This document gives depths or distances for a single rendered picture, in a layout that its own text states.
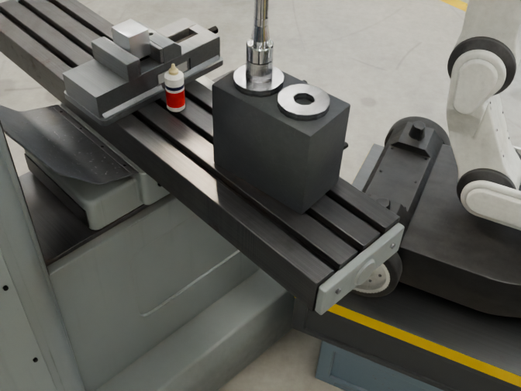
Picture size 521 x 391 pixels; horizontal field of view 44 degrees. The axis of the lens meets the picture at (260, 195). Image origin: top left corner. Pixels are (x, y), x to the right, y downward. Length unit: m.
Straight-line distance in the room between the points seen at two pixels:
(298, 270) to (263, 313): 0.87
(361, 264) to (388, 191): 0.64
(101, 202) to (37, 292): 0.22
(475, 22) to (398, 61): 1.96
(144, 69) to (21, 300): 0.53
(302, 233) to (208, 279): 0.74
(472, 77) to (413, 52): 2.05
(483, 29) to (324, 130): 0.51
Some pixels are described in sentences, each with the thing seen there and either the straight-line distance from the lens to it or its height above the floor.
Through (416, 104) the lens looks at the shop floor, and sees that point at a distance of 3.12.
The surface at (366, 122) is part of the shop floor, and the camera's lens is 2.95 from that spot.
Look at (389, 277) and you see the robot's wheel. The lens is 1.65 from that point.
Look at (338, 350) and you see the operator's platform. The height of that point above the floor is 0.20.
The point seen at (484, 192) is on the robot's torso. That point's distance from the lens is 1.64.
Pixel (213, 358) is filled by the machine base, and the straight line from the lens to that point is 1.88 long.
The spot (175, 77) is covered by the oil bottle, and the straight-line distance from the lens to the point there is 1.36.
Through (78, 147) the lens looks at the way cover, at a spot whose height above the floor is 0.87.
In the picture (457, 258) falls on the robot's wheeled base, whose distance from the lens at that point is 1.67.
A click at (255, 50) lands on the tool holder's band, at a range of 1.10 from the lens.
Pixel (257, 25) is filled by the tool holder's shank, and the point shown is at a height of 1.24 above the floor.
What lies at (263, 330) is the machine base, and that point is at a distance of 1.97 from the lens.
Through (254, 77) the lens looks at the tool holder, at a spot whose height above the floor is 1.15.
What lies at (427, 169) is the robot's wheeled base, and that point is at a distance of 1.86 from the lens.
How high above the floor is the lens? 1.78
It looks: 45 degrees down
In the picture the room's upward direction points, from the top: 3 degrees clockwise
